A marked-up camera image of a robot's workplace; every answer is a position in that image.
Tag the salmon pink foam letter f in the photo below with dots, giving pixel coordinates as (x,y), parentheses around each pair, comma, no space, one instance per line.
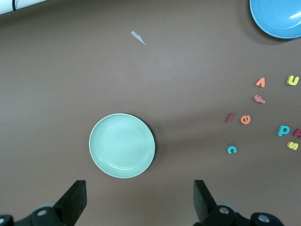
(259,99)

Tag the orange foam letter v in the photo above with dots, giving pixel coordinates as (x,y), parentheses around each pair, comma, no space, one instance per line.
(261,80)

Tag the small grey paper scrap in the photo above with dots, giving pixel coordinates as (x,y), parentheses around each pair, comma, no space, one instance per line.
(136,34)

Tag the orange foam letter e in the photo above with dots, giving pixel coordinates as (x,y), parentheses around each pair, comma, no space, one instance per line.
(242,119)

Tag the yellow foam letter s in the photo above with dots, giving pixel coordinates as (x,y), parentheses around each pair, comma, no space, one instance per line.
(292,145)

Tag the pale green plate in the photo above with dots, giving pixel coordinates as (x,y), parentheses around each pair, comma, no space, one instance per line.
(122,145)

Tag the teal foam letter p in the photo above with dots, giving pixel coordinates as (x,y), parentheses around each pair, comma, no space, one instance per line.
(280,131)

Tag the maroon foam letter k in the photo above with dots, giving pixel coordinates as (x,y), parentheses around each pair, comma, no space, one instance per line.
(298,133)

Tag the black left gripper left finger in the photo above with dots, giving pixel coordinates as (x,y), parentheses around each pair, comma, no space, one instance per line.
(58,212)

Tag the blue plate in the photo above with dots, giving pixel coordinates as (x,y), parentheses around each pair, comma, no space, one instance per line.
(277,16)

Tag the yellow foam letter u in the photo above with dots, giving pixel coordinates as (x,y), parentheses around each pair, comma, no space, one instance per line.
(293,84)

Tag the maroon foam letter l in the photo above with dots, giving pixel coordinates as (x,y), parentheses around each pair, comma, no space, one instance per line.
(229,118)

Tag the white ledge strip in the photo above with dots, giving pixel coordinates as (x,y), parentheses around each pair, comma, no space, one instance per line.
(26,4)

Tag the teal foam letter c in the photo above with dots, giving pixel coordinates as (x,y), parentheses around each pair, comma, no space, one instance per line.
(229,149)

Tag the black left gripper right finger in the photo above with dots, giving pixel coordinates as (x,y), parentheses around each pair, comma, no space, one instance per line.
(207,212)

